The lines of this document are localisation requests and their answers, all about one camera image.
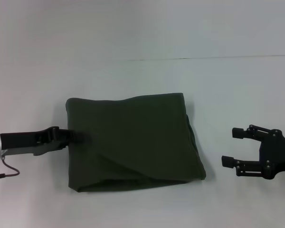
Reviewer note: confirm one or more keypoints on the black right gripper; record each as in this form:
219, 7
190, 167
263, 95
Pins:
278, 152

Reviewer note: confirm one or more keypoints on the dark green FREE t-shirt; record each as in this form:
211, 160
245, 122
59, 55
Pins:
133, 142

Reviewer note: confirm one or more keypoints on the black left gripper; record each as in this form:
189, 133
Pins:
21, 140

